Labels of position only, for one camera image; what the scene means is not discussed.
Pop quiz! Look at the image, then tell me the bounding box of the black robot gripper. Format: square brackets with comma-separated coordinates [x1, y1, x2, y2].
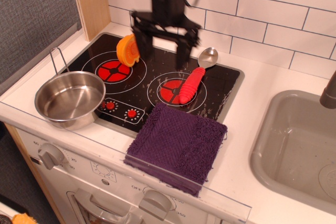
[132, 0, 200, 70]

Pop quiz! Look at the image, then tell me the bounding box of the orange plastic toy half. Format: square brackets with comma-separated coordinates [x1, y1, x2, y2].
[117, 34, 140, 67]

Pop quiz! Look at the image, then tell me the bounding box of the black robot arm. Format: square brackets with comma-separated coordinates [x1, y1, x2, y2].
[131, 0, 201, 70]

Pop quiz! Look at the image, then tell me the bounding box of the purple terry cloth napkin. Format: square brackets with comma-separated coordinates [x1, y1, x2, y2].
[124, 103, 227, 197]

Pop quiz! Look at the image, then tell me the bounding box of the black toy stovetop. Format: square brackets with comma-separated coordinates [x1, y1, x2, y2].
[68, 33, 245, 137]

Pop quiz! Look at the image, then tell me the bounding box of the stainless steel pot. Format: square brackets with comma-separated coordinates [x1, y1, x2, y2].
[35, 63, 106, 130]

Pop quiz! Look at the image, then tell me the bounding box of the grey left oven knob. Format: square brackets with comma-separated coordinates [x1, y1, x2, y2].
[38, 143, 65, 170]

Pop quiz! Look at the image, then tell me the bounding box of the grey oven knob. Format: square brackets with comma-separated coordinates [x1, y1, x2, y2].
[139, 190, 172, 221]
[38, 143, 65, 170]

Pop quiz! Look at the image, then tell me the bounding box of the grey right oven knob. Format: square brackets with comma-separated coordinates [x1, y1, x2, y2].
[139, 190, 172, 221]

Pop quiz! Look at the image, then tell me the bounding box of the grey plastic sink basin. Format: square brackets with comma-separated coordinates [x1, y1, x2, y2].
[250, 90, 335, 215]

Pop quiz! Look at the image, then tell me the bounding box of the white toy oven front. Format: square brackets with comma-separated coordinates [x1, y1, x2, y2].
[18, 130, 250, 223]

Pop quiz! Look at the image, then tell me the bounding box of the grey faucet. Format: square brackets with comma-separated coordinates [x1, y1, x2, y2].
[320, 71, 336, 109]

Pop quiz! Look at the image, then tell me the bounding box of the orange black fuzzy object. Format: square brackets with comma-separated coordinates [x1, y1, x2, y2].
[1, 214, 37, 224]

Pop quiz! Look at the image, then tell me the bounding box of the red-handled metal spoon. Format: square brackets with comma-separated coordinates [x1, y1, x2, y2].
[178, 47, 218, 104]

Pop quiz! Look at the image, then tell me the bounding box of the wooden side post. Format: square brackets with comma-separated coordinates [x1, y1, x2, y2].
[76, 0, 111, 41]

